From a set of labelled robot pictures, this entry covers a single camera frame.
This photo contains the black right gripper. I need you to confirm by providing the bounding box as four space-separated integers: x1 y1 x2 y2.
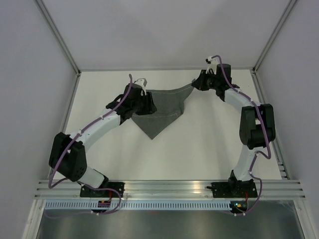
191 70 219 91

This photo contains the grey cloth napkin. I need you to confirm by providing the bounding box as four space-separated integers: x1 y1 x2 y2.
132 84 194 139

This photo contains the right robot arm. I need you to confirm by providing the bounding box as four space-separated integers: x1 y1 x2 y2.
191 64 276 198

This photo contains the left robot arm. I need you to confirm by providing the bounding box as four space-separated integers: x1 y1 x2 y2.
49 78 157 197

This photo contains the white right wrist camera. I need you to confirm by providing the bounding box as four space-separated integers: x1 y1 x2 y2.
206 56 219 74

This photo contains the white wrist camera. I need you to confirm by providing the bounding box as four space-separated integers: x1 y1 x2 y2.
134 78 148 91
206 56 219 74

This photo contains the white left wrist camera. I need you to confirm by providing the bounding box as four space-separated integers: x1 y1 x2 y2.
134 78 148 91

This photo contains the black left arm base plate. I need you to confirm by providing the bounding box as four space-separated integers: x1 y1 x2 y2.
80 182 125 198

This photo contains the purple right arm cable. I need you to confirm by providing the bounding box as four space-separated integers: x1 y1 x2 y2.
211 54 273 180

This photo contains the aluminium left frame post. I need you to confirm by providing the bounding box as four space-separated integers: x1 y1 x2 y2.
34 0 81 76

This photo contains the aluminium frame post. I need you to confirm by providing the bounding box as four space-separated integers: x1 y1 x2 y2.
34 0 81 76
252 0 299 74

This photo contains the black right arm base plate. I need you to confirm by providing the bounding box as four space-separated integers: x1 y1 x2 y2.
210 180 258 199

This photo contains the aluminium right frame post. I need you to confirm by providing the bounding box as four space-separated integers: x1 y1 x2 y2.
252 0 299 74

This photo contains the aluminium front rail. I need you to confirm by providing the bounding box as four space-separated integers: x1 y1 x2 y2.
33 180 306 201

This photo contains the white slotted cable duct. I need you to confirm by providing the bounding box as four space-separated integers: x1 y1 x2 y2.
45 200 231 211

